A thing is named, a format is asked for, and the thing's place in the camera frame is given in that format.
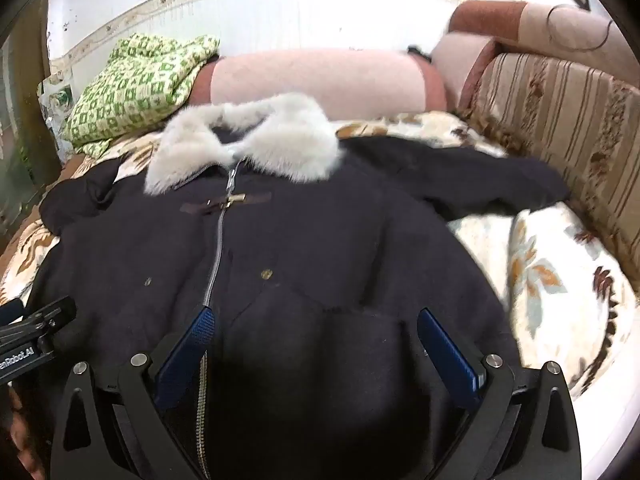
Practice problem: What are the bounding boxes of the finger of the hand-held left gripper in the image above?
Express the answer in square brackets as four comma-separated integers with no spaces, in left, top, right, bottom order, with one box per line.
[0,296,77,342]

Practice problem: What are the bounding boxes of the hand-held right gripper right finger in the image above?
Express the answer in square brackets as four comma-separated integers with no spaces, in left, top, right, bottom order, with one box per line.
[417,307,583,480]

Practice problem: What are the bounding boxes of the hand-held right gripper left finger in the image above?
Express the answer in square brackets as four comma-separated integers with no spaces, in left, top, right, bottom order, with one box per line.
[50,307,218,480]

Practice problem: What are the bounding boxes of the dark coat with fur collar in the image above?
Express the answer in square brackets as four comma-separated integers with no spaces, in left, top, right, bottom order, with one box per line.
[30,92,573,480]

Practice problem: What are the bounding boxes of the leaf printed blanket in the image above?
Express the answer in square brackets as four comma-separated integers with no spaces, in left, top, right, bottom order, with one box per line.
[0,110,638,401]

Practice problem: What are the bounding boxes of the frosted glass door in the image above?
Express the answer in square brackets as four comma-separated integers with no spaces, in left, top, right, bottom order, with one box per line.
[0,7,52,246]

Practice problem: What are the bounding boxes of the floral plastic sheet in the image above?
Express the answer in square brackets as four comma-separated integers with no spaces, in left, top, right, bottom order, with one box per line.
[39,72,77,161]

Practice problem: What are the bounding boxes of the green white checkered pillow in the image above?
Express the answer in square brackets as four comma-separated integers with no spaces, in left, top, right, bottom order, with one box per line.
[62,32,221,158]

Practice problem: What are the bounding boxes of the striped sofa backrest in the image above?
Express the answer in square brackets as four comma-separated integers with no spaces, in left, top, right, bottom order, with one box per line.
[460,51,640,293]

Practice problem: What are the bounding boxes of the pink bolster cushion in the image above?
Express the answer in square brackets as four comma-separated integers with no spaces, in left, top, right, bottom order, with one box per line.
[192,49,448,122]

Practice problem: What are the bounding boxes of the brown beige bolster cushion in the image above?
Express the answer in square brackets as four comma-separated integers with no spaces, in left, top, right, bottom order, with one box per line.
[447,0,622,57]

